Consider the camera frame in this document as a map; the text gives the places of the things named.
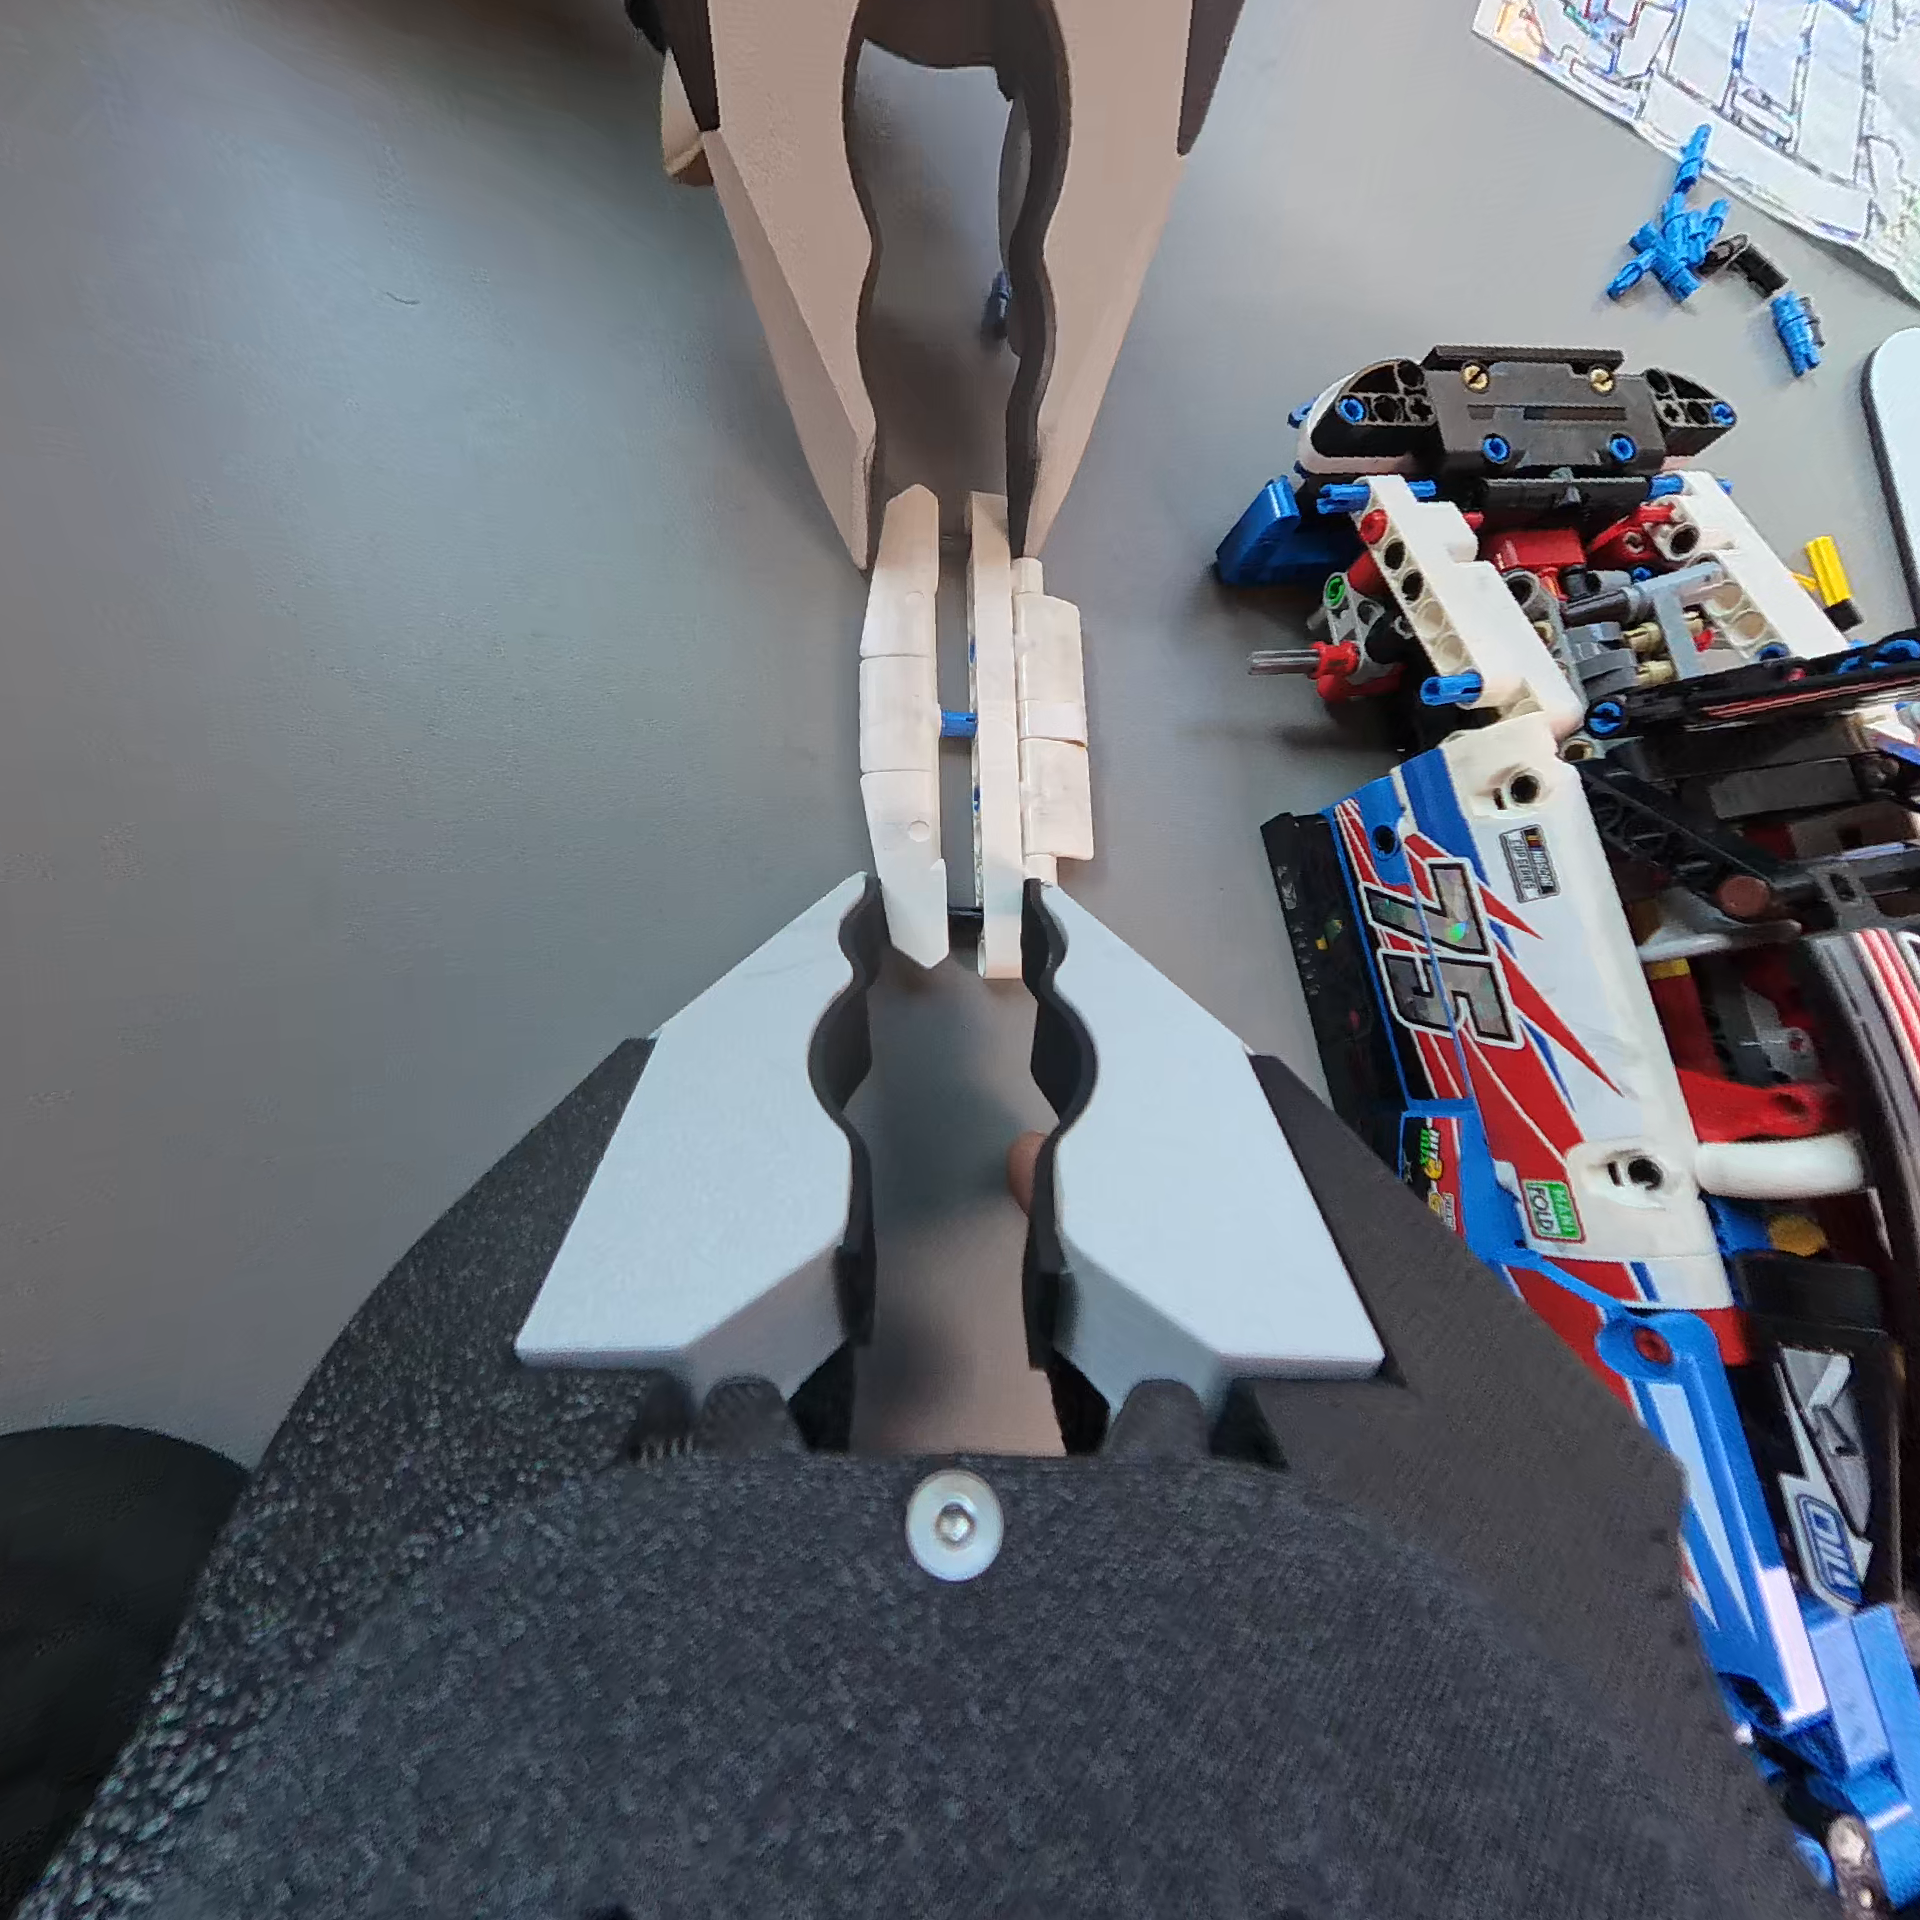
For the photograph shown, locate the white toy wing panel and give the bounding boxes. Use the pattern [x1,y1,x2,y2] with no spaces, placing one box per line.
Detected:
[861,484,951,973]

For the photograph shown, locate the blue red white toy car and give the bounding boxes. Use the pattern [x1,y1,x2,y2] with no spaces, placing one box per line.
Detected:
[1211,343,1920,1920]

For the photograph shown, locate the white stand base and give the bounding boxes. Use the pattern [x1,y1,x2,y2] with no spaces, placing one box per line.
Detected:
[1860,327,1920,631]

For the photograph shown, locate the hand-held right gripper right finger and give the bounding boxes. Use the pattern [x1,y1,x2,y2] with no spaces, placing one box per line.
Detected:
[1023,877,1388,1450]

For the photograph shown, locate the dark cloth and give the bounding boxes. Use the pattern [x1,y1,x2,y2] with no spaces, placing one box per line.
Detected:
[0,1423,252,1913]

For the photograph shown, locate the white toy beam with tiles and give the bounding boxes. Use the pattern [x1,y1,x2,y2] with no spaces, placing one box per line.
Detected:
[959,488,1099,984]

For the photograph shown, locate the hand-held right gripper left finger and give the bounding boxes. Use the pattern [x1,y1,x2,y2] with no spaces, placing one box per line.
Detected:
[515,869,889,1450]

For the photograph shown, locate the pile of blue toy pins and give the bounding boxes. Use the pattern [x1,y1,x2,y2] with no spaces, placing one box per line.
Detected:
[1604,120,1734,302]

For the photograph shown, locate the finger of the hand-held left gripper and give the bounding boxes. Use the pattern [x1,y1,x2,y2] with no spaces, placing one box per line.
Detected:
[704,0,891,572]
[995,0,1205,562]

